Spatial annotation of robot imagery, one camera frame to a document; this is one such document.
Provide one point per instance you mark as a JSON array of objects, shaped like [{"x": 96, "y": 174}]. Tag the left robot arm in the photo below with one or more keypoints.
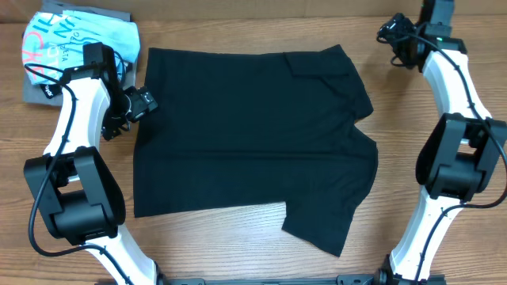
[{"x": 78, "y": 205}]

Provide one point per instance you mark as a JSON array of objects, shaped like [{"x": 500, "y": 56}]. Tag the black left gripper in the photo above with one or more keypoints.
[{"x": 143, "y": 102}]

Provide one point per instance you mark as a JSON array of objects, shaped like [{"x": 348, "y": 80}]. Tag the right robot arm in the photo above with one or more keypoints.
[{"x": 459, "y": 157}]

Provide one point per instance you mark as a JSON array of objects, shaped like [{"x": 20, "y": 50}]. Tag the grey folded garment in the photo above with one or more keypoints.
[{"x": 32, "y": 93}]

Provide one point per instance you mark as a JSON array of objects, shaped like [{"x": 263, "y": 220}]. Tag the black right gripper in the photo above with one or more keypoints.
[{"x": 394, "y": 38}]

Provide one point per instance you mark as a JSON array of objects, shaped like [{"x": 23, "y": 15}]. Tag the black t-shirt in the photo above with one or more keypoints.
[{"x": 237, "y": 130}]

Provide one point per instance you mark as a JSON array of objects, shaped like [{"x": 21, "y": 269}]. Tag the light blue printed t-shirt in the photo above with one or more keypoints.
[{"x": 55, "y": 40}]

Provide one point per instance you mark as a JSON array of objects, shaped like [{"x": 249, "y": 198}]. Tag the black garment with white print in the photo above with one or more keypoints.
[{"x": 51, "y": 91}]

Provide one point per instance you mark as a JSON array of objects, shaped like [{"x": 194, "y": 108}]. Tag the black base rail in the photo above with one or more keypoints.
[{"x": 361, "y": 279}]

